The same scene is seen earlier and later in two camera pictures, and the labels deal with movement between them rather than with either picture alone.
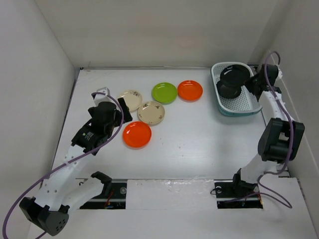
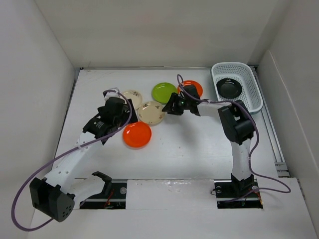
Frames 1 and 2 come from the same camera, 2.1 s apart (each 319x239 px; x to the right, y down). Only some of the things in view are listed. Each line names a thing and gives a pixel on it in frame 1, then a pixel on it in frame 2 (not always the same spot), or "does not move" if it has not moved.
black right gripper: (248, 81) → (175, 110)
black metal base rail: (114, 196) does not move
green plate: (164, 92) does not move
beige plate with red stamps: (151, 112) does not move
